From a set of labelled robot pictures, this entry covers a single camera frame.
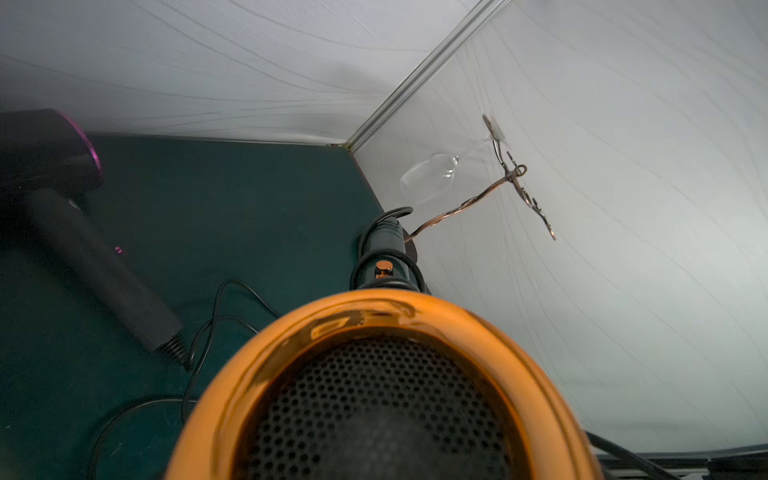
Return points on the green hair dryer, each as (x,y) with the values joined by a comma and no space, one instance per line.
(383,381)

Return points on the black hair dryer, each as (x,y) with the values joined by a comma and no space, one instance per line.
(46,161)

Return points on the green table mat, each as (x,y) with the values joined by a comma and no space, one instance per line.
(255,230)

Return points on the copper wire glass rack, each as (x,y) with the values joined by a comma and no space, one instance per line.
(512,172)

